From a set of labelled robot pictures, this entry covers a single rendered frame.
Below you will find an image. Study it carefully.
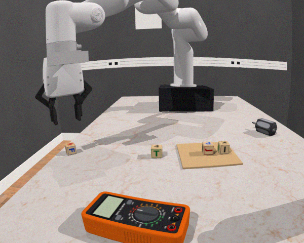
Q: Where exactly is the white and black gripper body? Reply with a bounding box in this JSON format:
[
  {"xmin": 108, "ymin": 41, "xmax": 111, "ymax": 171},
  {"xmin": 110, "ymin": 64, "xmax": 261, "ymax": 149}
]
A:
[{"xmin": 43, "ymin": 58, "xmax": 84, "ymax": 98}]

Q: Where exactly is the tan flat mat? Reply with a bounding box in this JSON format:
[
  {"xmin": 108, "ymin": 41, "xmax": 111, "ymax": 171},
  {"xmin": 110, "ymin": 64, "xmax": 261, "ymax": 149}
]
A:
[{"xmin": 177, "ymin": 142, "xmax": 243, "ymax": 169}]

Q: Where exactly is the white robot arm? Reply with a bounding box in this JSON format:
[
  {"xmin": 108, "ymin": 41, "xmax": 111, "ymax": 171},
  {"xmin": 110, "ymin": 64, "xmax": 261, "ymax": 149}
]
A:
[{"xmin": 46, "ymin": 0, "xmax": 208, "ymax": 87}]

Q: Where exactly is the tan letter block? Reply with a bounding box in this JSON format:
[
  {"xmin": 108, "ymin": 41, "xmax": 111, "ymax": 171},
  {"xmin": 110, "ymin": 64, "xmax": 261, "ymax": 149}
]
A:
[
  {"xmin": 202, "ymin": 141, "xmax": 214, "ymax": 155},
  {"xmin": 151, "ymin": 145, "xmax": 163, "ymax": 158},
  {"xmin": 217, "ymin": 141, "xmax": 230, "ymax": 154}
]

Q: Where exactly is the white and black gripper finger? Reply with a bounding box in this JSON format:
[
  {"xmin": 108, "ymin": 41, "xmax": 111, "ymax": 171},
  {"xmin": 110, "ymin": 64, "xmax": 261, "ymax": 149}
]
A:
[
  {"xmin": 73, "ymin": 81, "xmax": 92, "ymax": 120},
  {"xmin": 35, "ymin": 83, "xmax": 58, "ymax": 125}
]

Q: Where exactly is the orange digital multimeter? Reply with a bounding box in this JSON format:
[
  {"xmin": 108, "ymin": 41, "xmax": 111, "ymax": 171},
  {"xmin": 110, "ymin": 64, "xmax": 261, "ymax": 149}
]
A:
[{"xmin": 82, "ymin": 191, "xmax": 190, "ymax": 243}]

